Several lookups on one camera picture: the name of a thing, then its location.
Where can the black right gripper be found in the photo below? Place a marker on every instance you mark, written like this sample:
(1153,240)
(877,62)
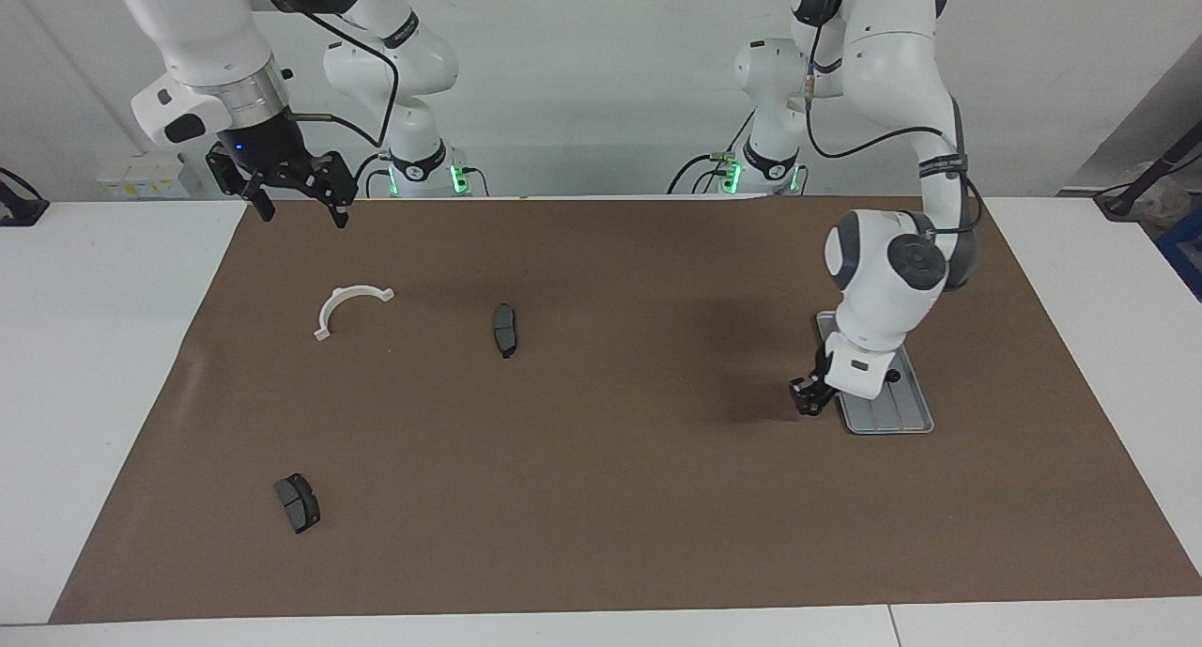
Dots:
(272,159)

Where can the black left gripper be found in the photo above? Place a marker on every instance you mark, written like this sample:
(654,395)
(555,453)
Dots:
(824,365)

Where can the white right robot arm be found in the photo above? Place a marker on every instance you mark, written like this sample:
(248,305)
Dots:
(207,37)

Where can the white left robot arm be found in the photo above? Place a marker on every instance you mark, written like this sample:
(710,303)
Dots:
(892,65)

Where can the silver metal tray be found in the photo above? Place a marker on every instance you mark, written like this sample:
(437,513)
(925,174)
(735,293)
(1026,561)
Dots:
(892,412)

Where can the white box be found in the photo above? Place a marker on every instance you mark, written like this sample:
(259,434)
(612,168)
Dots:
(141,177)

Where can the long grey brake pad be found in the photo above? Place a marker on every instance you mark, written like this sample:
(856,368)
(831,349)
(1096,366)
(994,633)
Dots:
(505,330)

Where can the brown table mat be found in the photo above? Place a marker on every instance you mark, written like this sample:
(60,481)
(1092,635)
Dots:
(563,487)

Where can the short dark brake pad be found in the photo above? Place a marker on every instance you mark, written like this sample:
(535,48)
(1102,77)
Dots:
(299,504)

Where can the blue crate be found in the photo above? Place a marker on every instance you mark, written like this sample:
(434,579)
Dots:
(1185,253)

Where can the black stand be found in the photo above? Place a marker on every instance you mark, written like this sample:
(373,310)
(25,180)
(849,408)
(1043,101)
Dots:
(1146,173)

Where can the white curved plastic bracket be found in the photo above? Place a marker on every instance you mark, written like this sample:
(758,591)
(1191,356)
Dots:
(336,300)

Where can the black clamp mount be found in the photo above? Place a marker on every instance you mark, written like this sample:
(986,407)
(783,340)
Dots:
(19,210)

